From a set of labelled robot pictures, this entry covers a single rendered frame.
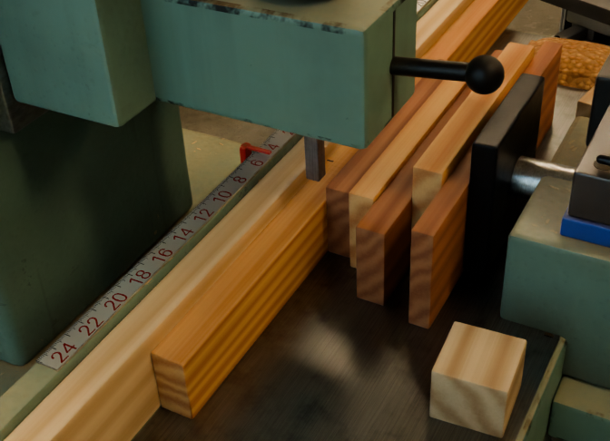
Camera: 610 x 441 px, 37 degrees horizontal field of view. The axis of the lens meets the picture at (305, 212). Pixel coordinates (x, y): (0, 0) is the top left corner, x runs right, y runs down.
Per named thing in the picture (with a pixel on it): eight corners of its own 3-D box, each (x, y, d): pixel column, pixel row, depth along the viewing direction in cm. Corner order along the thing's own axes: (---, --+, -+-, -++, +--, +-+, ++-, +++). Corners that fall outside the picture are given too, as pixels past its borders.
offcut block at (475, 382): (450, 366, 49) (454, 319, 47) (521, 386, 48) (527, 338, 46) (428, 416, 46) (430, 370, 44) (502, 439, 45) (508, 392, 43)
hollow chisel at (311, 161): (319, 181, 55) (316, 110, 52) (306, 179, 55) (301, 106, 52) (325, 174, 55) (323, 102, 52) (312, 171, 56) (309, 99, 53)
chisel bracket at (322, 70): (366, 177, 49) (365, 31, 44) (153, 122, 54) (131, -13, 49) (418, 113, 54) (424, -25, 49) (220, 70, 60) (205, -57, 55)
